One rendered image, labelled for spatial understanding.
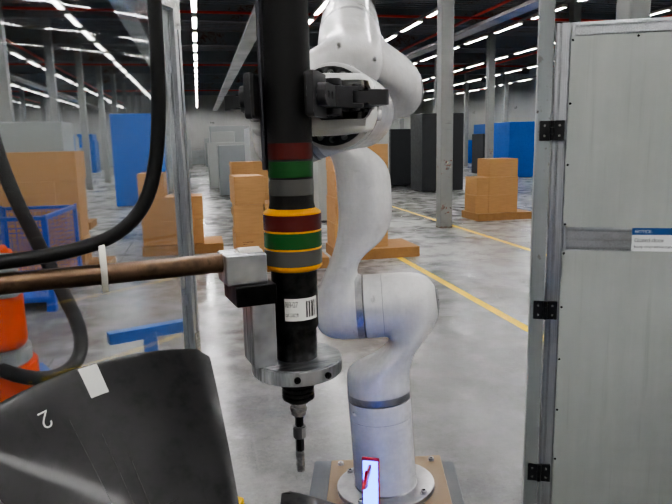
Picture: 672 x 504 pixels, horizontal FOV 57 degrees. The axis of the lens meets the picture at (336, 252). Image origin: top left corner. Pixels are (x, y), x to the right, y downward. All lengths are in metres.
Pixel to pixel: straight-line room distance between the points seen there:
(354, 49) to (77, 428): 0.53
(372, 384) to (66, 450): 0.68
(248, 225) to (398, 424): 6.91
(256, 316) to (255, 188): 7.53
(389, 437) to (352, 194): 0.45
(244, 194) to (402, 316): 6.91
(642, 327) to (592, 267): 0.27
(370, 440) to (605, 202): 1.37
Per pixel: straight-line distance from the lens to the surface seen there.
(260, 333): 0.46
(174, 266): 0.44
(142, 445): 0.58
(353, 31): 0.83
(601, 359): 2.41
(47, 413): 0.60
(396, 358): 1.14
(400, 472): 1.23
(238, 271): 0.44
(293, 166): 0.44
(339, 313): 1.12
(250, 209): 7.98
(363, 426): 1.19
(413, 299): 1.11
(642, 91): 2.30
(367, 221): 1.10
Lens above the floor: 1.63
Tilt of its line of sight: 10 degrees down
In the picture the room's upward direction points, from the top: 1 degrees counter-clockwise
